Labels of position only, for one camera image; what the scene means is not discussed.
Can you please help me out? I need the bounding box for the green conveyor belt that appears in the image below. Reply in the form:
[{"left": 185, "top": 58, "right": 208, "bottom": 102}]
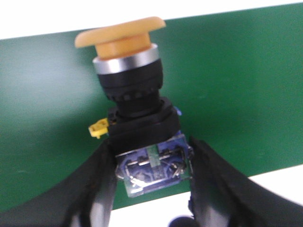
[{"left": 0, "top": 3, "right": 303, "bottom": 210}]

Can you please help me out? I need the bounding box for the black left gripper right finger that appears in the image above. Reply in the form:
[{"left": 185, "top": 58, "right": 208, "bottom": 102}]
[{"left": 189, "top": 137, "right": 303, "bottom": 227}]

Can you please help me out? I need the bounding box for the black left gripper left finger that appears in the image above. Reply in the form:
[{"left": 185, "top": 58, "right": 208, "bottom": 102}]
[{"left": 0, "top": 140, "right": 117, "bottom": 227}]

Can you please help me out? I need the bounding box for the yellow mushroom push button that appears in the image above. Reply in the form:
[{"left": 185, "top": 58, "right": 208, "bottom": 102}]
[{"left": 74, "top": 17, "right": 193, "bottom": 198}]

